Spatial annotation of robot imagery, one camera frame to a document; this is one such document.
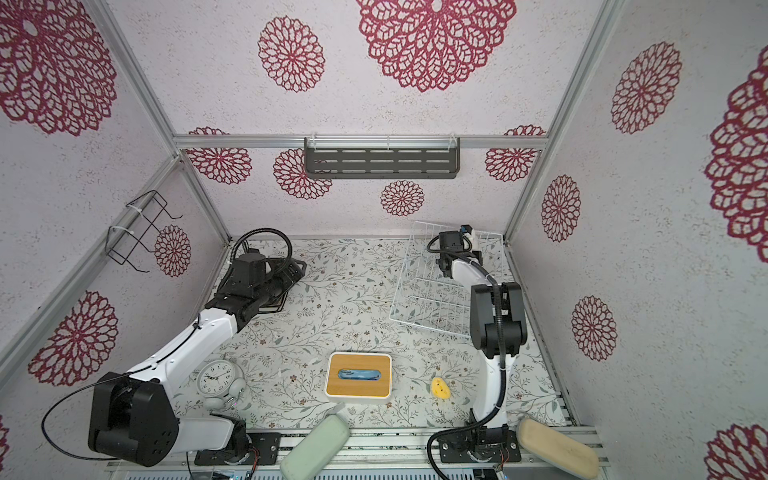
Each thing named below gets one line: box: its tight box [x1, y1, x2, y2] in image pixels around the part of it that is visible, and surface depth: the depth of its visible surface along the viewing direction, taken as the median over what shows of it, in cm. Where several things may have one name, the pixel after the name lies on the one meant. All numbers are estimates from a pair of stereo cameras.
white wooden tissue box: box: [324, 352, 393, 399], surface depth 83 cm
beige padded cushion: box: [516, 418, 600, 479], surface depth 72 cm
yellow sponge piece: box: [431, 377, 451, 399], surface depth 83 cm
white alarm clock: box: [196, 359, 246, 411], surface depth 81 cm
